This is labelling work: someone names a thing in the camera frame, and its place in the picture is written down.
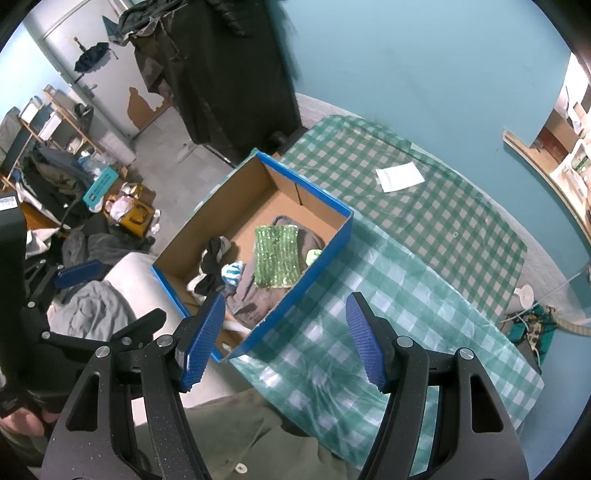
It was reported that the green checkered plastic tablecloth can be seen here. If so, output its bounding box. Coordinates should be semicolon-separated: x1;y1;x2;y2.
228;217;546;478

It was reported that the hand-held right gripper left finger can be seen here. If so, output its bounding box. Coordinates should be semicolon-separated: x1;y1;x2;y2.
41;292;226;480

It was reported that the grey cloth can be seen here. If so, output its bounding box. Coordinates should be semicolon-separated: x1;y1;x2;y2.
48;281;138;343

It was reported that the patterned flexible hose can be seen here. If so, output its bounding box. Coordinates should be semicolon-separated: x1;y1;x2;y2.
554;314;591;336

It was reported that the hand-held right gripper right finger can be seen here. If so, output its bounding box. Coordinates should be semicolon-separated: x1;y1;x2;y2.
345;292;529;480

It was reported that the teal cloth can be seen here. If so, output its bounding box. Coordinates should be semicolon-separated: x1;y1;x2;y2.
508;305;555;361

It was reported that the blue cardboard box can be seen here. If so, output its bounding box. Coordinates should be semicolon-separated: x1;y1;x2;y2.
151;148;354;363

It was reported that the teal box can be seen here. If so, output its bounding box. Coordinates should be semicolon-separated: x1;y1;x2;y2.
83;166;119;207

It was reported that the wooden window sill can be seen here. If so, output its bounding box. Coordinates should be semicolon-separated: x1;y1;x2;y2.
503;129;591;241

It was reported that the pile of dark jackets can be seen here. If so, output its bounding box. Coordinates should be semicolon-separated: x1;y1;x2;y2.
117;0;259;43

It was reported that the olive green clothing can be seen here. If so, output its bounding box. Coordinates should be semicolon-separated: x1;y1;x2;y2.
134;388;361;480

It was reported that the dark blue umbrella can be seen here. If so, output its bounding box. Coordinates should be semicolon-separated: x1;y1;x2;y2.
75;42;112;73

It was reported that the wooden shelf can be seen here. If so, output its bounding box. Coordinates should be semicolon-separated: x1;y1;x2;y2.
18;85;107;158

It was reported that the yellow bag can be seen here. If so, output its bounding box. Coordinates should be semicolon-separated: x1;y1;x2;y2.
120;203;156;237

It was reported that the green checkered bed sheet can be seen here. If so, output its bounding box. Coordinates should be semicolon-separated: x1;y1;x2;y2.
279;115;528;319

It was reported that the green sequin pouch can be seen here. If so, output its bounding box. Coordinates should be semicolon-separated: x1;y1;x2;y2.
255;224;300;289

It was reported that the black sock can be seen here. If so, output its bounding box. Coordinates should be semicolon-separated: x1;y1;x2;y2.
194;235;232;296

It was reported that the grey towel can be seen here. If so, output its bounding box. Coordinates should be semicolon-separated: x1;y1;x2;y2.
226;215;326;326

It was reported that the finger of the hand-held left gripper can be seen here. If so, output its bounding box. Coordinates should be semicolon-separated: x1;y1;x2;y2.
21;259;103;306
46;308;167;352

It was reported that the white door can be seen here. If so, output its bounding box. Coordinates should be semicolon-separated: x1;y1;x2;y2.
25;0;177;140

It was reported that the person's left hand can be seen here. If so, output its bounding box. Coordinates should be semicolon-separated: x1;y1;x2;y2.
0;406;48;437

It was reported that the white paper sheet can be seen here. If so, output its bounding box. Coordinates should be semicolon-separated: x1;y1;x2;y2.
375;162;424;193

